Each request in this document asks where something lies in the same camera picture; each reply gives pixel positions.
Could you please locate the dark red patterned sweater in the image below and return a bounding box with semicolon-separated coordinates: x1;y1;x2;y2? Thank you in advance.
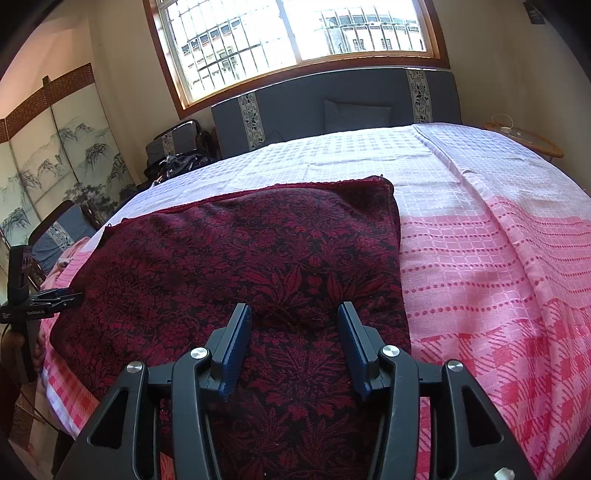
49;176;410;479

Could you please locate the pile of dark clothes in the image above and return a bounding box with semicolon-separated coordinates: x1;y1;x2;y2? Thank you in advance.
144;151;217;184

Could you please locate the wooden armchair blue cushion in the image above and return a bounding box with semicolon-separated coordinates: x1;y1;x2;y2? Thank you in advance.
28;200;102;275

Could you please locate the painted folding screen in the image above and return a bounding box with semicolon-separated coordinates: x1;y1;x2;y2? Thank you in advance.
1;64;136;245

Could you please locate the pink checked bed sheet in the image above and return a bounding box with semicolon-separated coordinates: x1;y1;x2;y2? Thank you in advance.
42;123;590;479

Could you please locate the wooden armchair grey cushion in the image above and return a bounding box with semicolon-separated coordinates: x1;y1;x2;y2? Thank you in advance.
145;119;201;165

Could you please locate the round glass side table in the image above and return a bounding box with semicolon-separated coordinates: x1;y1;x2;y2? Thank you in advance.
484;122;564;162

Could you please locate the grey square cushion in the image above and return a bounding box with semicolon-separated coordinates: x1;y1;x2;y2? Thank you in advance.
324;100;392;133

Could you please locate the white charger cable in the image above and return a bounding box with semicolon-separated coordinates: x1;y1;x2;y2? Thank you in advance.
490;113;528;137

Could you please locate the window with wooden frame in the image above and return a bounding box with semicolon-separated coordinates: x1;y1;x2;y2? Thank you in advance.
143;0;450;118

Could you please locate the dark wall plate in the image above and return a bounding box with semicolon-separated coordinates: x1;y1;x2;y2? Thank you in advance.
523;0;546;25

